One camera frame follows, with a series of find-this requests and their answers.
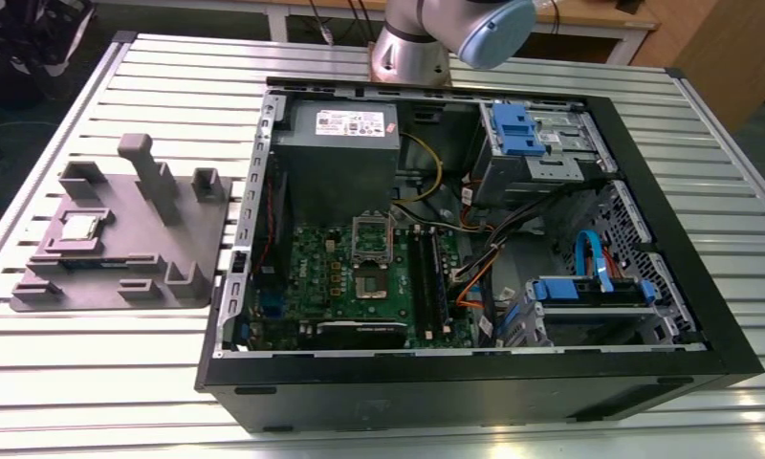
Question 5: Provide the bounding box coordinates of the silver square CPU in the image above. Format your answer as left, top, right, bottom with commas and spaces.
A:
61, 214, 102, 240

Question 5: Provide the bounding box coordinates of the metal socket cover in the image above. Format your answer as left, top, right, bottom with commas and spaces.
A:
350, 215, 397, 267

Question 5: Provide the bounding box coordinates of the CPU socket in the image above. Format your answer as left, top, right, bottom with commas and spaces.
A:
351, 264, 397, 303

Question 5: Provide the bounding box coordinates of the grey parts rack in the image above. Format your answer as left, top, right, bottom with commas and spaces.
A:
9, 133, 234, 313

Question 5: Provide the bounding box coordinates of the blue RAM stick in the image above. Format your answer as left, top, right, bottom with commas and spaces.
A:
59, 259, 133, 271

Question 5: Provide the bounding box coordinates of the grey power supply unit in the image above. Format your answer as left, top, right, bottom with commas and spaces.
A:
273, 99, 401, 226

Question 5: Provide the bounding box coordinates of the blue board connector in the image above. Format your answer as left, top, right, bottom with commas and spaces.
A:
258, 292, 286, 320

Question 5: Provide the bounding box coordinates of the blue disk carrier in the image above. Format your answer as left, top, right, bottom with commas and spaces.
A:
525, 276, 662, 308
490, 102, 548, 158

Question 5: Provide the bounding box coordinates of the black RAM slot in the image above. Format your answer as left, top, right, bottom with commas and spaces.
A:
407, 227, 434, 339
425, 227, 453, 336

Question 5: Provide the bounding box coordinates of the green motherboard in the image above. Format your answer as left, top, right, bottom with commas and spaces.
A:
246, 223, 481, 351

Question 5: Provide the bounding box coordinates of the black graphics card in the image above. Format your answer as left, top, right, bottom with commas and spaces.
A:
295, 318, 410, 351

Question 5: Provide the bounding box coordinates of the silver drive cage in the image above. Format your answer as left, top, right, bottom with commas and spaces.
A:
495, 274, 706, 353
470, 100, 617, 208

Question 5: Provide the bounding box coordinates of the black PC case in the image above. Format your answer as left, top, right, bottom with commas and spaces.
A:
193, 75, 765, 434

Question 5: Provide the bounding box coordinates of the wooden cabinet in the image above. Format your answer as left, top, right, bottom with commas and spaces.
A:
630, 0, 765, 138

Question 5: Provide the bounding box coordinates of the brown base plate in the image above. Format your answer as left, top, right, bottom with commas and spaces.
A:
366, 41, 453, 88

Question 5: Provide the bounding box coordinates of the yellow wire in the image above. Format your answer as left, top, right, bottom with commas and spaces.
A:
394, 132, 446, 206

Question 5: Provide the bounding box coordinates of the black cable bundle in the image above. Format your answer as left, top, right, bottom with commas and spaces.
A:
451, 181, 613, 283

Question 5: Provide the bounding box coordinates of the orange wire bundle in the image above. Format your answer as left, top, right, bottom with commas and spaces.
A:
451, 272, 489, 315

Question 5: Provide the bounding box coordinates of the wooden desk white frame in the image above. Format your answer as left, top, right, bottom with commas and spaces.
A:
266, 0, 662, 66

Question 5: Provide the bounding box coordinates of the blue flat wire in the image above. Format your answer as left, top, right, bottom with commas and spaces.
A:
573, 229, 614, 294

